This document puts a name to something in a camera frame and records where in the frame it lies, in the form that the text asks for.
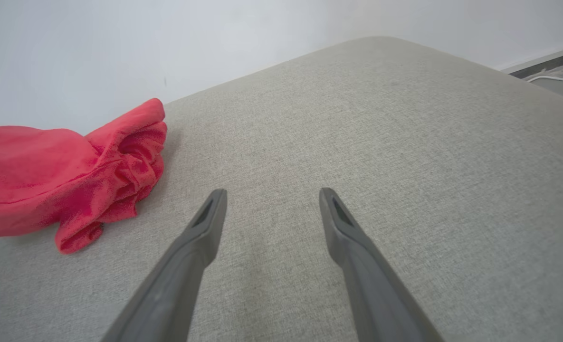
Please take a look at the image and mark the grey wall baseboard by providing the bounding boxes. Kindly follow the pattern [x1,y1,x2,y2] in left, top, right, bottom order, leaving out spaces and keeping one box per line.
[500,45,563,80]

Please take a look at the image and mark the grey fabric sofa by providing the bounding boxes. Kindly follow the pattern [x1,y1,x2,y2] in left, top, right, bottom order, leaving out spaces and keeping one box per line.
[0,36,563,342]

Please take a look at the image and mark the red jersey with white trim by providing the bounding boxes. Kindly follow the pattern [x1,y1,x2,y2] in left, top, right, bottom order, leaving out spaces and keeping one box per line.
[0,98,168,255]

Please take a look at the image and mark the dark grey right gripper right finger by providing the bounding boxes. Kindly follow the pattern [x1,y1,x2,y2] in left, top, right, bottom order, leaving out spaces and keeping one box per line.
[319,187,446,342]

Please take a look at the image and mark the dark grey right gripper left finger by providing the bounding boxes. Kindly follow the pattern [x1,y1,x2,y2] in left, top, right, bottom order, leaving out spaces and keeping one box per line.
[101,189,229,342]

